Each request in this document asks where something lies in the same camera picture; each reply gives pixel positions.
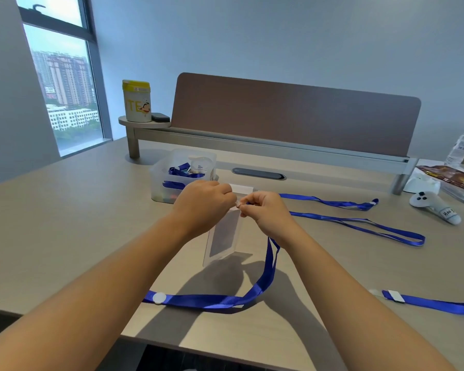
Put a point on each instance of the person's left hand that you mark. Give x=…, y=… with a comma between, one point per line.
x=205, y=208

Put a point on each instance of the person's right hand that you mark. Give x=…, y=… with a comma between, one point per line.
x=272, y=218

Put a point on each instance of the person's right forearm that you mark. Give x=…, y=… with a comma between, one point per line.
x=352, y=305

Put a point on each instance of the person's left forearm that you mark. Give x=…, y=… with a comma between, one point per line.
x=81, y=305

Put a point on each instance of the clear plastic ball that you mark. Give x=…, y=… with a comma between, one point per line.
x=201, y=164

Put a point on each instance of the translucent plastic storage bin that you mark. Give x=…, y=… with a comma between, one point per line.
x=162, y=193

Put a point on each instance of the grey metal desk shelf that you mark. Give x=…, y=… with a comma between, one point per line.
x=294, y=152

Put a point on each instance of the small black case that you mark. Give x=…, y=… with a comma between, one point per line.
x=161, y=117

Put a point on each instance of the brown desk divider panel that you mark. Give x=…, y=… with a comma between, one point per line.
x=294, y=115

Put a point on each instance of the white canister with yellow lid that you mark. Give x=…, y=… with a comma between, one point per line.
x=137, y=104

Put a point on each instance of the white handheld controller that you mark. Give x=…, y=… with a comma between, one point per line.
x=423, y=200

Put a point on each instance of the white paper box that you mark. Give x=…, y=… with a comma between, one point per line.
x=421, y=185

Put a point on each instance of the white paper sheet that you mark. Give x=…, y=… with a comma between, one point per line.
x=429, y=162

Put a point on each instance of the dark red snack bag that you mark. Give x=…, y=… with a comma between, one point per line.
x=444, y=175

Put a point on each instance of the clear plastic water bottle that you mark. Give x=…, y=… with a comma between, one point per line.
x=462, y=148

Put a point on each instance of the window with grey frame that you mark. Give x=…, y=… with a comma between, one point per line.
x=62, y=73

